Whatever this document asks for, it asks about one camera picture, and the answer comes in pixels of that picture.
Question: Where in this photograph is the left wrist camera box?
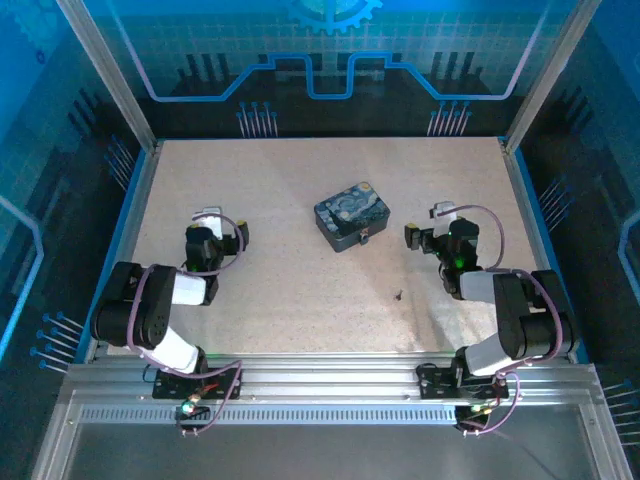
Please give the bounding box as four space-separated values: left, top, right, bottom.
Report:
192 206 225 239

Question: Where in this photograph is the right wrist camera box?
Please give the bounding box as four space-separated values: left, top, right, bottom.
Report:
430 201 460 224

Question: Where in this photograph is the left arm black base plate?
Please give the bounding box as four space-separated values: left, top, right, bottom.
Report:
152 366 246 401

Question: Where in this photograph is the right aluminium table side rail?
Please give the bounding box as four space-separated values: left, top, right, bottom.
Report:
498 137 592 364

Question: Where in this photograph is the right aluminium corner post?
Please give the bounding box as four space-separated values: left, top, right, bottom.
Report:
502 0 605 154

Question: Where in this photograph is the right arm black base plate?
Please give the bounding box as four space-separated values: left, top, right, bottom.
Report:
416 362 511 401

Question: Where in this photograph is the left controller board with LEDs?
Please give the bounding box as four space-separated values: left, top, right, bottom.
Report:
174 394 212 426

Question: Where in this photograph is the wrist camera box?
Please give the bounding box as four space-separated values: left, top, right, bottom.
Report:
192 206 225 239
430 201 460 224

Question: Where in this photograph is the long aluminium mounting rail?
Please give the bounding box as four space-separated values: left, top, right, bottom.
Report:
64 351 609 407

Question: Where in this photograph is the aluminium table side rail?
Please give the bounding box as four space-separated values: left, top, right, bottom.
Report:
82 140 165 364
498 137 592 364

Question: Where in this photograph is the left aluminium table side rail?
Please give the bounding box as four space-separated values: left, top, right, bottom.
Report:
82 140 165 364

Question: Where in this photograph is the slotted grey cable duct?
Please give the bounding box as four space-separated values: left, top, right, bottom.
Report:
78 405 459 427

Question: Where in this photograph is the controller board with leds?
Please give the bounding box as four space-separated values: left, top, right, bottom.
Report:
453 403 494 426
174 394 212 426

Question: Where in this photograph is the right controller board with LEDs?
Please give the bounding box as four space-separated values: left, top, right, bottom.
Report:
453 403 494 426

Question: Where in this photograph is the starry night print tin box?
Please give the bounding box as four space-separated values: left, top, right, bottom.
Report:
313 182 392 254

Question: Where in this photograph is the aluminium corner post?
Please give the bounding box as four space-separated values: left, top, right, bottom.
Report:
55 0 162 154
502 0 605 154

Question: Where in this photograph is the left aluminium corner post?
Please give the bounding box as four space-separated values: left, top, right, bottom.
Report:
55 0 162 154

